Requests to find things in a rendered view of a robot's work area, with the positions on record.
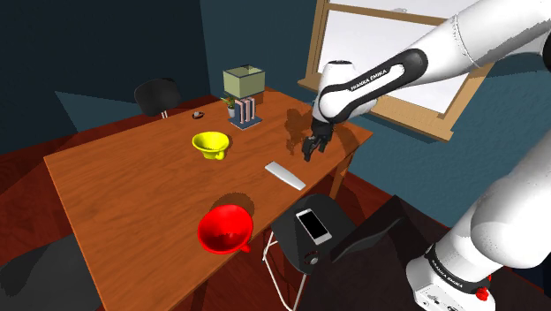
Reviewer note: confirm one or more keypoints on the yellow cup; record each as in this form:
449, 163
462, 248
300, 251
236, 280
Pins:
211, 144

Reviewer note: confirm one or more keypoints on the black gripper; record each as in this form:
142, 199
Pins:
322, 130

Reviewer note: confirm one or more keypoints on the red cup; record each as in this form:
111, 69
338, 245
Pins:
224, 228

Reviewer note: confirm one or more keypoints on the white remote control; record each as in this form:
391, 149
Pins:
285, 175

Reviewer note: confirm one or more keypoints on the small dark round object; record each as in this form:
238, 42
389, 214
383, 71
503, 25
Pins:
198, 115

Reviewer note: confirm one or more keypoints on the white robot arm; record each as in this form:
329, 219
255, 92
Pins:
495, 34

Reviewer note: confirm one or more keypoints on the dark robot stand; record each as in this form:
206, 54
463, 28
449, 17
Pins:
370, 262

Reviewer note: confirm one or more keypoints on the small potted green plant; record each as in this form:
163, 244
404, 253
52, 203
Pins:
230, 104

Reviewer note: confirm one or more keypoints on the white smartphone with black screen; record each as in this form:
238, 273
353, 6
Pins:
313, 225

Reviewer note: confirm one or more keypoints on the black chair with white legs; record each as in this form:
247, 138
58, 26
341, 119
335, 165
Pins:
301, 245

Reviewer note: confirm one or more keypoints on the brown wooden table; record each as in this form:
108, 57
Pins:
142, 189

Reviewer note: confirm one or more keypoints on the black round-backed chair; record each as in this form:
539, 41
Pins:
157, 97

